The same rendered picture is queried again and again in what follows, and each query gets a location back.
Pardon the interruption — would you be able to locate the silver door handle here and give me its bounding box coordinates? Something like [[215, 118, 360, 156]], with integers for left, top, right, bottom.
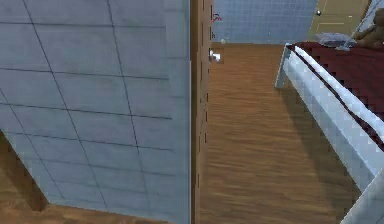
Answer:
[[209, 48, 222, 64]]

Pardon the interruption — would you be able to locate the brown teddy bear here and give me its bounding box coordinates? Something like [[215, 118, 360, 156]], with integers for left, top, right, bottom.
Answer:
[[352, 7, 384, 50]]

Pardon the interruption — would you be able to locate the brown wooden room door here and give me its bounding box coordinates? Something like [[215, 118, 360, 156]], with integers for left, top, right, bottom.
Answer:
[[190, 0, 214, 224]]

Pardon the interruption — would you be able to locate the white bed with red cover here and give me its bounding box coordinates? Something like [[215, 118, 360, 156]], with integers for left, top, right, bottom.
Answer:
[[274, 41, 384, 224]]

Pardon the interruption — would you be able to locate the grey pillow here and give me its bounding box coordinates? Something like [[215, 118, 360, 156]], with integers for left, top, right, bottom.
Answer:
[[313, 32, 352, 48]]

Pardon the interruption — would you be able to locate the yellow room door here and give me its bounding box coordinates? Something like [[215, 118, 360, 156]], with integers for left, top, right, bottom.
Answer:
[[306, 0, 372, 43]]

